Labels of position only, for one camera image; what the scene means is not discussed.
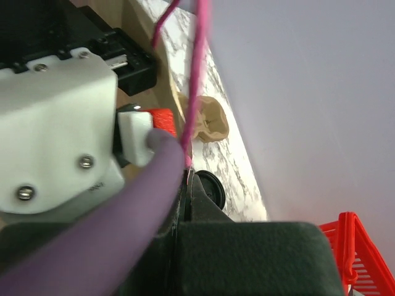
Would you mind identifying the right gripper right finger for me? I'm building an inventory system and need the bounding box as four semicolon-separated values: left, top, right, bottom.
175;171;344;295

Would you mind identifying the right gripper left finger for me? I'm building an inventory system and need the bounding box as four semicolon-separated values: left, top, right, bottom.
117;170;188;295

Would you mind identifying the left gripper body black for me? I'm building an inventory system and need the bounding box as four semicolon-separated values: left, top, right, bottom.
1;0;157;96

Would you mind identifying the pink paper bag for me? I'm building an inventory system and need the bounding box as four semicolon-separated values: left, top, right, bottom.
73;1;211;168

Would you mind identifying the cardboard cup carrier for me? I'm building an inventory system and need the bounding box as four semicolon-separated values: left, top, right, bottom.
175;92;229;143

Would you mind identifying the red plastic basket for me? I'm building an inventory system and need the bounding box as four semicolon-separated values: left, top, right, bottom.
320;212;394;295

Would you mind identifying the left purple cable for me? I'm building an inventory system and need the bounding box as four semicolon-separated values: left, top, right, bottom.
0;128;186;296

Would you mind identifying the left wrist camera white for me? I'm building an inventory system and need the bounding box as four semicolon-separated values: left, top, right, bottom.
1;47;118;215

